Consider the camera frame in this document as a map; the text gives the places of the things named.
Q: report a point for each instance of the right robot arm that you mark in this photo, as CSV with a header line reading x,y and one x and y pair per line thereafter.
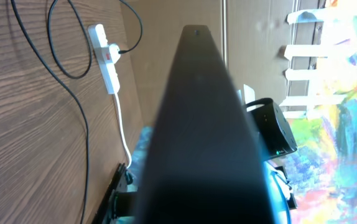
x,y
277,140

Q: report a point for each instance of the white power strip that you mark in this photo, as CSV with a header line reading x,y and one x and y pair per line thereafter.
x,y
98,39

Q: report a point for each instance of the blue Samsung Galaxy smartphone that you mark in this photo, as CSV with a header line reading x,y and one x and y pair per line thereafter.
x,y
203,163

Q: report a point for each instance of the white charger plug adapter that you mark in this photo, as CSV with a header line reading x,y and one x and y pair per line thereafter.
x,y
110,53

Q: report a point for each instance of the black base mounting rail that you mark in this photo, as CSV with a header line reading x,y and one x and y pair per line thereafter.
x,y
117,202

